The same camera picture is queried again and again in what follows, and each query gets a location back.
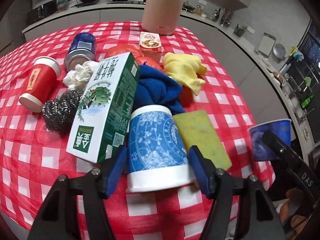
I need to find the blue paper bowl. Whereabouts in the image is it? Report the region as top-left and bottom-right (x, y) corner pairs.
(248, 119), (291, 161)

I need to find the green white milk carton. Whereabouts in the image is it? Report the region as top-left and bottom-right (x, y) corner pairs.
(66, 52), (140, 163)

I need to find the steel wool scrubber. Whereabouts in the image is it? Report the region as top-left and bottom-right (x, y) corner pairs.
(42, 90), (83, 135)

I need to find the yellow green sponge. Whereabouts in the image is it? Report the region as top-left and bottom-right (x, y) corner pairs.
(173, 110), (232, 170)

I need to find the blue patterned paper cup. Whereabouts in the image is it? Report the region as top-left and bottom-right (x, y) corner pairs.
(127, 105), (195, 193)

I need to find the red paper cup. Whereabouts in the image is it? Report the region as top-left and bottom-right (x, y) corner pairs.
(18, 56), (61, 113)

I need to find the white tissue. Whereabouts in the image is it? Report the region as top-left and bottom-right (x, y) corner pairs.
(63, 61), (99, 91)

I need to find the blue towel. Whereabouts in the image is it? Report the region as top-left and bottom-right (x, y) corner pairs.
(132, 65), (185, 115)

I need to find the yellow cloth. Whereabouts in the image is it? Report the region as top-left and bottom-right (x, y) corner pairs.
(163, 52), (207, 95)

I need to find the blue tin can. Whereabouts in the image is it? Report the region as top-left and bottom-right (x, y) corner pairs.
(64, 33), (96, 73)

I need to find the red plastic bag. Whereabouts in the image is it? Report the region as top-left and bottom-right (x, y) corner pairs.
(104, 44), (163, 72)

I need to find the round metal steamer tray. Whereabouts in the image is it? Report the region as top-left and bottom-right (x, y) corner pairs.
(273, 43), (286, 60)

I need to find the red checkered tablecloth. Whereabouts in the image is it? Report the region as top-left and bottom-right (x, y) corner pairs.
(1, 21), (275, 239)

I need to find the white cutting board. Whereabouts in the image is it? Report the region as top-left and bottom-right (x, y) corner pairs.
(257, 33), (276, 57)

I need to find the dark utensil holder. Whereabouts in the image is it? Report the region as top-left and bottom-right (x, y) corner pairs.
(233, 24), (248, 37)

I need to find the black microwave oven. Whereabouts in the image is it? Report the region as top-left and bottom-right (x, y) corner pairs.
(27, 0), (57, 25)

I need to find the green ceramic vase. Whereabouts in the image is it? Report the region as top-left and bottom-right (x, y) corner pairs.
(57, 0), (68, 11)

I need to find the pink thermos jug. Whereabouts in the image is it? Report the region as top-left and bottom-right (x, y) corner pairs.
(142, 0), (183, 35)

